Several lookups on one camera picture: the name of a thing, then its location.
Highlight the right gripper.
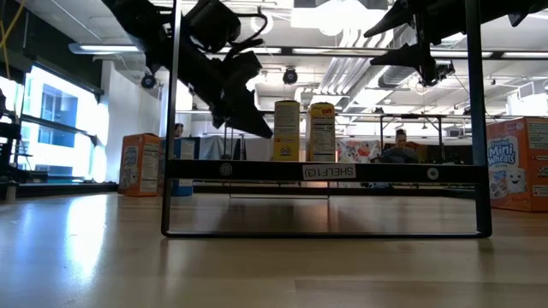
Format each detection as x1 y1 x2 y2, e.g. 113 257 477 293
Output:
363 0 468 85

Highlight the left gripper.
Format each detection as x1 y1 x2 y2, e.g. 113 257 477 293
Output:
147 16 274 139

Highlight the yellow Pops cereal box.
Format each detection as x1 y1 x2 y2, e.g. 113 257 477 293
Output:
272 99 301 163
305 102 337 163

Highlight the blue cereal box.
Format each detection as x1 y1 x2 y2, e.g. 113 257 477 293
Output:
158 136 200 197

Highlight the orange Mini Wheats cereal box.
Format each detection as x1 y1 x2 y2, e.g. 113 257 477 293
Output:
118 133 163 198
485 115 548 213

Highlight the white shelf label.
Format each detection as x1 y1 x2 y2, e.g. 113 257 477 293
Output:
301 163 357 181

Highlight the light floral cloth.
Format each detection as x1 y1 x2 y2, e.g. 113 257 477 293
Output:
337 139 383 164

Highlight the black equipment stand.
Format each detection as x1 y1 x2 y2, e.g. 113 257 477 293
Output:
0 87 23 203

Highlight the grey ceiling duct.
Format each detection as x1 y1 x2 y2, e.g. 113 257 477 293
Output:
378 25 472 89

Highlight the black background table frame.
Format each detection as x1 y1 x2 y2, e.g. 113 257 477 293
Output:
378 113 446 164
175 109 333 163

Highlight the black metal shelf frame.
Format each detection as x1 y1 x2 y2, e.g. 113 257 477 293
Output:
161 0 492 240

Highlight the white ceiling ring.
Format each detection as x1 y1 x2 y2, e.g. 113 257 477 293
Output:
252 9 275 36

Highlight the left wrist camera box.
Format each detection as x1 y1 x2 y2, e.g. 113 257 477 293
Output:
183 0 243 55

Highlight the black table edge rail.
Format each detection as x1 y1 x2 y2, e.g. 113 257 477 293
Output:
15 181 489 199

